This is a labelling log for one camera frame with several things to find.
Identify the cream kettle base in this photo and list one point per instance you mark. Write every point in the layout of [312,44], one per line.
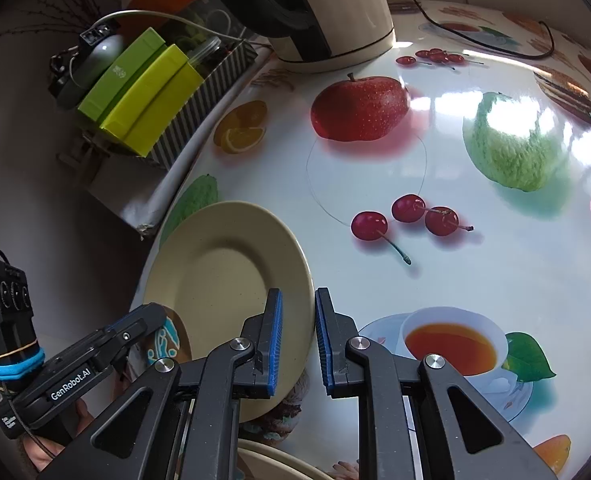
[335,61]

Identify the striped storage box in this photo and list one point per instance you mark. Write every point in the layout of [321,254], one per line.
[205,110]

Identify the cream electric kettle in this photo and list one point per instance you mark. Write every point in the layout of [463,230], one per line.
[345,0]

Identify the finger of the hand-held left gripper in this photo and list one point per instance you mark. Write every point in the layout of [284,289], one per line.
[143,317]

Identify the grey paper-wrapped box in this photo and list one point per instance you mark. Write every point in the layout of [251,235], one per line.
[110,185]

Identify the beige ceramic plate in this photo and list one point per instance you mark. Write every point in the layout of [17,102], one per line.
[275,465]
[215,270]

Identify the clear jar with lid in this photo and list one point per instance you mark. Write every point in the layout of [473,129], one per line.
[206,51]

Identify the fruit print tablecloth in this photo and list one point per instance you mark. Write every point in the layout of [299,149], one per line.
[475,285]

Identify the person's left hand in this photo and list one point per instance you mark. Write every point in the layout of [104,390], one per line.
[83,414]

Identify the grey oval device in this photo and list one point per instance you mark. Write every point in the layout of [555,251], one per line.
[95,67]

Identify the dark green flat box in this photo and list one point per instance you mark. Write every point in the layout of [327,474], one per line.
[120,75]

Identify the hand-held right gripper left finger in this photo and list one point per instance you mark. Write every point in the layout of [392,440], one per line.
[274,340]

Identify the black plug connector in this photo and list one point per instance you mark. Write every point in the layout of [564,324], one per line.
[98,34]

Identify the yellow-green flat box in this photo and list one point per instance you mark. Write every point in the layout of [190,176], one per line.
[145,95]
[168,115]

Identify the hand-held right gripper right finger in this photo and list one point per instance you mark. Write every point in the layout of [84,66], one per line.
[323,340]

